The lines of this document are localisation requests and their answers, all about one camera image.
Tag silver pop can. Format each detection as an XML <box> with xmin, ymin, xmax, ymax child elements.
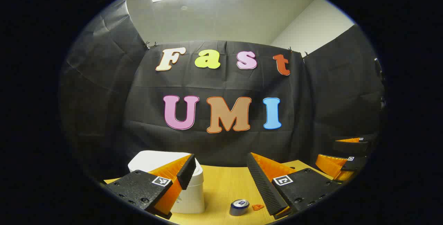
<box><xmin>229</xmin><ymin>199</ymin><xmax>250</xmax><ymax>216</ymax></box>

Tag white desktop garbage bin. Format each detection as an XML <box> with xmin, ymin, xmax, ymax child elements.
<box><xmin>128</xmin><ymin>150</ymin><xmax>205</xmax><ymax>214</ymax></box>

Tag black backdrop cloth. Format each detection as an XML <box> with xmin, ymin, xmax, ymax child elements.
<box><xmin>59</xmin><ymin>0</ymin><xmax>385</xmax><ymax>184</ymax></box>

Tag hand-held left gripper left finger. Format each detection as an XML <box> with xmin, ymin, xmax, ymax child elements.
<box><xmin>104</xmin><ymin>153</ymin><xmax>197</xmax><ymax>220</ymax></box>

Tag wooden desktop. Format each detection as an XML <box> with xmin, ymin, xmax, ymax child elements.
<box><xmin>104</xmin><ymin>160</ymin><xmax>334</xmax><ymax>225</ymax></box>

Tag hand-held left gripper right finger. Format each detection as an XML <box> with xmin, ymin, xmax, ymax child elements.
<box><xmin>246</xmin><ymin>152</ymin><xmax>342</xmax><ymax>218</ymax></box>

